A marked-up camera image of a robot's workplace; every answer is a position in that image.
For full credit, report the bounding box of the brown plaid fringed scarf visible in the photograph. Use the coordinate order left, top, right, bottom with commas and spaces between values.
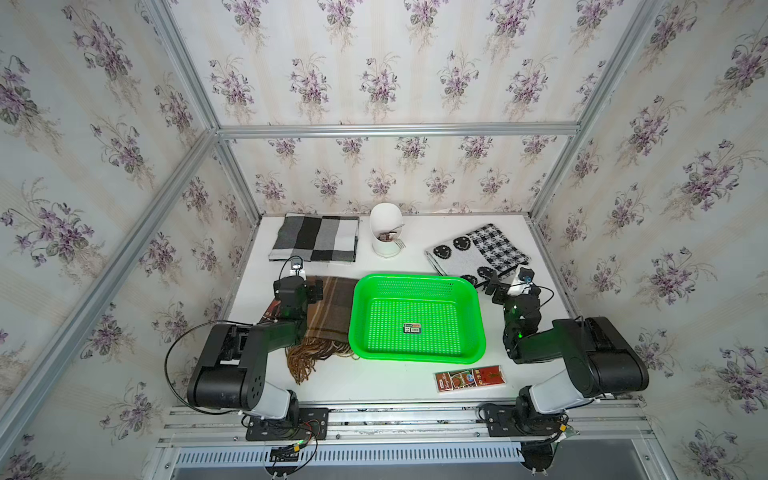
286, 277, 358, 385

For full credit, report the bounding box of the black white checkered scarf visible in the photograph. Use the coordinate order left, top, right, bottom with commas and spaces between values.
268, 213, 360, 263

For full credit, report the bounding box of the green plastic basket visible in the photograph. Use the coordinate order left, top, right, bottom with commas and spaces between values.
349, 274, 486, 365

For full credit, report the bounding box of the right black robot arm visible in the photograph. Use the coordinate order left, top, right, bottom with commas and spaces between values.
484, 280, 650, 416

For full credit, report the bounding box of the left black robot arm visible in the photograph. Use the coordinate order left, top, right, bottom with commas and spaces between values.
187, 275, 323, 420

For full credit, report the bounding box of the red snack packet left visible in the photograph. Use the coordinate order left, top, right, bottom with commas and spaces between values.
262, 299, 280, 321

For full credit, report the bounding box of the red flat packet front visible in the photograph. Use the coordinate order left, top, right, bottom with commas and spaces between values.
434, 365, 506, 393

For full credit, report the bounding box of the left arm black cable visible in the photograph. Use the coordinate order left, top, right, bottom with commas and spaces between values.
164, 321, 253, 416

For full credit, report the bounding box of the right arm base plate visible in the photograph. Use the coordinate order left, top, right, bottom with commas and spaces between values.
478, 403, 569, 438

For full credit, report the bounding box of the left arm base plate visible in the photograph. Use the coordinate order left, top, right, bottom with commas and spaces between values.
242, 407, 330, 441

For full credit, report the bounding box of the aluminium front rail frame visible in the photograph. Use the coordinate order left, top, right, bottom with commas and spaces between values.
143, 400, 675, 479

